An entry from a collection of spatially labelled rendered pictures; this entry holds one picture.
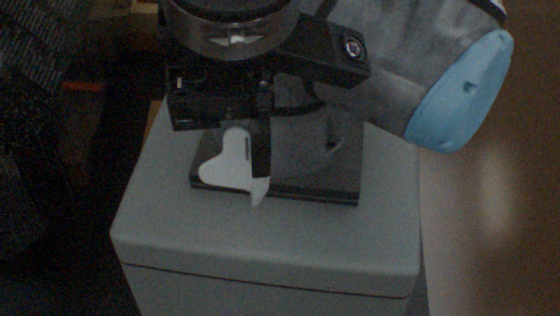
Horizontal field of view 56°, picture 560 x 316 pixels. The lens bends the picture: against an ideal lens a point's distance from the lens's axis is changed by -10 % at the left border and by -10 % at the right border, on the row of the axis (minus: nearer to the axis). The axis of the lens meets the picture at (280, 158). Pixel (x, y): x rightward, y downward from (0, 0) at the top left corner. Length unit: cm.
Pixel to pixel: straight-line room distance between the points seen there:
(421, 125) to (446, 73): 6
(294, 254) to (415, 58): 29
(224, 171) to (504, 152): 175
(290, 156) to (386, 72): 21
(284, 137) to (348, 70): 28
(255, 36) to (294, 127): 38
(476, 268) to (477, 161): 46
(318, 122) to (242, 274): 21
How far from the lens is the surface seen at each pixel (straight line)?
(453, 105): 55
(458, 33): 57
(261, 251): 71
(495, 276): 180
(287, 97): 69
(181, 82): 44
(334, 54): 45
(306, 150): 73
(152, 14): 238
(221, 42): 35
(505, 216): 196
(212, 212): 75
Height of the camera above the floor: 143
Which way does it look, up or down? 46 degrees down
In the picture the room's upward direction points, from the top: straight up
